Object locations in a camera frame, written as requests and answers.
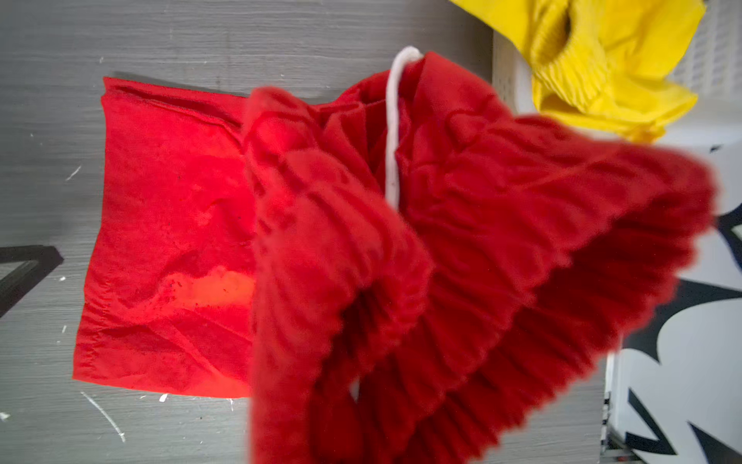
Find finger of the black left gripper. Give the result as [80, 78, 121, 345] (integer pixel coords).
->
[1, 245, 64, 316]

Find red shorts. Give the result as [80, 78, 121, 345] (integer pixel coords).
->
[73, 53, 716, 463]

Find yellow shorts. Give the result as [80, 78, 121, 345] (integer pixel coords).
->
[457, 0, 706, 142]

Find white plastic basket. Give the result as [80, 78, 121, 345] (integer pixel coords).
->
[491, 1, 741, 149]

